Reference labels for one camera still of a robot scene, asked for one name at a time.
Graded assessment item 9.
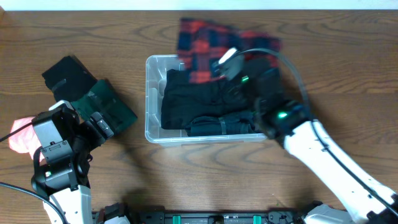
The dark green garment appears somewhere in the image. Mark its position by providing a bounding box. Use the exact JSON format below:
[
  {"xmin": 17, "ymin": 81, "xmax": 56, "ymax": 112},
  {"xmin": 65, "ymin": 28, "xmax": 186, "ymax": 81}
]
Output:
[{"xmin": 71, "ymin": 80, "xmax": 137, "ymax": 134}]

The dark teal garment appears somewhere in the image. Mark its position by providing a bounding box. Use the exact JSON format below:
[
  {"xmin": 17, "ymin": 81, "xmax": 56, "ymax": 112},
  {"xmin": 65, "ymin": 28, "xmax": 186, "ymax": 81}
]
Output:
[{"xmin": 185, "ymin": 110, "xmax": 259, "ymax": 137}]

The large black garment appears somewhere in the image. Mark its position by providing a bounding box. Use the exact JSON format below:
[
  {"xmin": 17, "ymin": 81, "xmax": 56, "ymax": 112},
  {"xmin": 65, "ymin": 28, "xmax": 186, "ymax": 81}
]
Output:
[{"xmin": 160, "ymin": 69, "xmax": 249, "ymax": 129}]

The pink garment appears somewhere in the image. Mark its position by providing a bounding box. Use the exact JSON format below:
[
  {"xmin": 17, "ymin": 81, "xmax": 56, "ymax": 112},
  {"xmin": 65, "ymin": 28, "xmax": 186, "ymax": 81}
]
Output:
[{"xmin": 8, "ymin": 116, "xmax": 42, "ymax": 159}]

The red navy plaid garment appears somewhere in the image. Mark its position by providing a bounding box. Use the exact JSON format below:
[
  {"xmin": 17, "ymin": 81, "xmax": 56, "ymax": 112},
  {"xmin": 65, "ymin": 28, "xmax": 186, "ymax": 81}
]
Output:
[{"xmin": 177, "ymin": 18, "xmax": 281, "ymax": 84}]

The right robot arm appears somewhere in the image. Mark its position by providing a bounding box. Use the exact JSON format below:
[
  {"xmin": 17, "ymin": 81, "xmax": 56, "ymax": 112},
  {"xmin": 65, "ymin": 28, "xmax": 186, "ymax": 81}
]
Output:
[{"xmin": 213, "ymin": 57, "xmax": 397, "ymax": 223}]

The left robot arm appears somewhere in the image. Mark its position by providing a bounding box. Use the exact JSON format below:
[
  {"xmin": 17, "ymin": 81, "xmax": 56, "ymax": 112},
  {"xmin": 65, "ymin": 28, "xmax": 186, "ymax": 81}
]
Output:
[{"xmin": 31, "ymin": 108, "xmax": 114, "ymax": 223}]

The clear plastic storage container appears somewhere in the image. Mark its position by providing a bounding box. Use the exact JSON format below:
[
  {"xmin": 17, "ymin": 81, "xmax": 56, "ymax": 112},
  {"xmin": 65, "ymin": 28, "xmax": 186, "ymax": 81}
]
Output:
[{"xmin": 145, "ymin": 55, "xmax": 266, "ymax": 147}]

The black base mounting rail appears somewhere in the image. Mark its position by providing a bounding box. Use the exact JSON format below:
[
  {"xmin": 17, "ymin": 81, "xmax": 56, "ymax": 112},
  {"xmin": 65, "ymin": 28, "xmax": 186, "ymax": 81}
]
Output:
[{"xmin": 92, "ymin": 203, "xmax": 310, "ymax": 224}]

